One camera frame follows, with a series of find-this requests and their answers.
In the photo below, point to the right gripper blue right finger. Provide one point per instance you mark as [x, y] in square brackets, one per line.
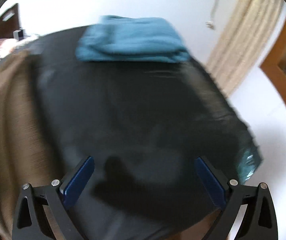
[259, 221]

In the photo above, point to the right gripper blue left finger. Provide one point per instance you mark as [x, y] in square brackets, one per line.
[30, 221]

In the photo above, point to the brown fleece garment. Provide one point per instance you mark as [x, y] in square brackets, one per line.
[25, 153]

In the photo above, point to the black plastic sheet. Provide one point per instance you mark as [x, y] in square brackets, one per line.
[144, 123]

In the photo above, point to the white tablet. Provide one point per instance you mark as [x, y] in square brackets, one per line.
[18, 34]

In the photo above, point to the dark wooden headboard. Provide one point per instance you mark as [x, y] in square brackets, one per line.
[9, 22]

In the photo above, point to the beige curtain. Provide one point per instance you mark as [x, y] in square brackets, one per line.
[242, 41]

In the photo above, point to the blue folded garment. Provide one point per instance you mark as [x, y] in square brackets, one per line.
[117, 38]

